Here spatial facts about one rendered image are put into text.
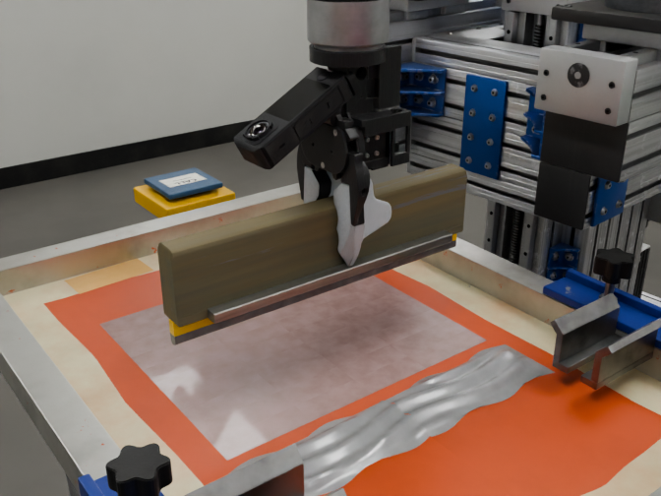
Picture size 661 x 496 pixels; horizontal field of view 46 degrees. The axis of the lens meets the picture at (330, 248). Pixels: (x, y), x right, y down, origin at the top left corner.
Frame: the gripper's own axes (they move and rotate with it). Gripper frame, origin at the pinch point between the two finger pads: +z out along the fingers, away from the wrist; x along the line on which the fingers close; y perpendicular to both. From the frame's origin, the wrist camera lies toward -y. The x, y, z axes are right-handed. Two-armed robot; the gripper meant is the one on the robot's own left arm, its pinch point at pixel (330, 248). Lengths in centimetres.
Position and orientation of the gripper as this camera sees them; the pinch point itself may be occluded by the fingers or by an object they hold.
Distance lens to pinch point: 78.9
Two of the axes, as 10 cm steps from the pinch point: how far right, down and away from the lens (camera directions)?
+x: -6.0, -3.4, 7.3
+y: 8.0, -2.6, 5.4
